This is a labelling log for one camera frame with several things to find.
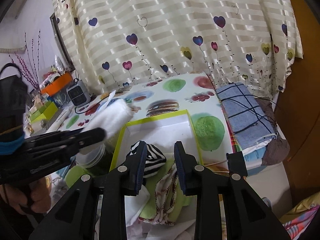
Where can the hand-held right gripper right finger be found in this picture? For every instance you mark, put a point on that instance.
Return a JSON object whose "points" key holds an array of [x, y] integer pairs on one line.
{"points": [[181, 170]]}

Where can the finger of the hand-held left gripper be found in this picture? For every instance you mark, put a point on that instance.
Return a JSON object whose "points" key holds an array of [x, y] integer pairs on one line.
{"points": [[37, 165], [70, 138]]}

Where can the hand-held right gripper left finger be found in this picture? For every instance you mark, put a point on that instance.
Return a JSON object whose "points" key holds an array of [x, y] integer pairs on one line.
{"points": [[140, 165]]}

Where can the black white striped sock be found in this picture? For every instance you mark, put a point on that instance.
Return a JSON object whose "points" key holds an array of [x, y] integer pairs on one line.
{"points": [[153, 160]]}

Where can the cream brown patterned towel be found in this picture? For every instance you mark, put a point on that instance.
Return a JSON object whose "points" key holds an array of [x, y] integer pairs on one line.
{"points": [[162, 192]]}

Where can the light green cloth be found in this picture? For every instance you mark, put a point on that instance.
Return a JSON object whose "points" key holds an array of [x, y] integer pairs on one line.
{"points": [[149, 200]]}

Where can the white box with green rim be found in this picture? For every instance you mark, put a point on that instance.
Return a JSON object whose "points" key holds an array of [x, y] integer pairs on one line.
{"points": [[160, 130]]}

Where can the person's left hand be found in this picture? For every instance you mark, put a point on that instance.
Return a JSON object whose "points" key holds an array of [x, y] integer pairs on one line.
{"points": [[40, 195]]}

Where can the rolled white paper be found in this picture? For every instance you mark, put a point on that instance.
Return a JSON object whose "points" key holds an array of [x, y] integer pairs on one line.
{"points": [[62, 117]]}

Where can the clear plastic jar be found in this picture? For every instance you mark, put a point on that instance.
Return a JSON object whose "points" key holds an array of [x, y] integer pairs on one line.
{"points": [[92, 158]]}

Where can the purple dried branches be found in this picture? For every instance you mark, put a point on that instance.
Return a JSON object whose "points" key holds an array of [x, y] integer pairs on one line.
{"points": [[30, 77]]}

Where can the green cardboard box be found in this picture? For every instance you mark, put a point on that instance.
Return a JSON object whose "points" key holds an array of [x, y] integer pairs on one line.
{"points": [[47, 110]]}

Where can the light green plastic lid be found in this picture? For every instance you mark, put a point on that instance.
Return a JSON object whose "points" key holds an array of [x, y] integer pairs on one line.
{"points": [[75, 177]]}

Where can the grey space heater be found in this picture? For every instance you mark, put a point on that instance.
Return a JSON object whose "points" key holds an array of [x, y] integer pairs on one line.
{"points": [[77, 93]]}

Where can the white tissue pack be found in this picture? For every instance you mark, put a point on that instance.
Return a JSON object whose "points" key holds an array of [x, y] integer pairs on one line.
{"points": [[112, 120]]}

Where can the orange lidded container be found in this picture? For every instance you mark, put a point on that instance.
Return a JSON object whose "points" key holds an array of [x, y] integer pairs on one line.
{"points": [[56, 82]]}

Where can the blue checked folded blanket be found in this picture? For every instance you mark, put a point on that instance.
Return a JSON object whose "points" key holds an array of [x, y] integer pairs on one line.
{"points": [[240, 112]]}

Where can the brown checked cushion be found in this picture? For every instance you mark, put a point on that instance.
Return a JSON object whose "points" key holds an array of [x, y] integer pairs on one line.
{"points": [[275, 150]]}

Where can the colourful striped cloth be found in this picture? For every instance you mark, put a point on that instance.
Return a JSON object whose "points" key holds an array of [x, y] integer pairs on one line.
{"points": [[300, 217]]}

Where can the brown wooden wardrobe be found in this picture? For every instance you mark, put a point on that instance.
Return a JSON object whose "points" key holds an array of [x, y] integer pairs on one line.
{"points": [[300, 105]]}

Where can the cream heart print curtain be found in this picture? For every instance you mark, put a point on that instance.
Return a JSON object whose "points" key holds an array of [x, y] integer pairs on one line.
{"points": [[162, 17]]}

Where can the dark wall frame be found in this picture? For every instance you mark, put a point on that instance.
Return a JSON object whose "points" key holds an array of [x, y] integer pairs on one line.
{"points": [[60, 40]]}

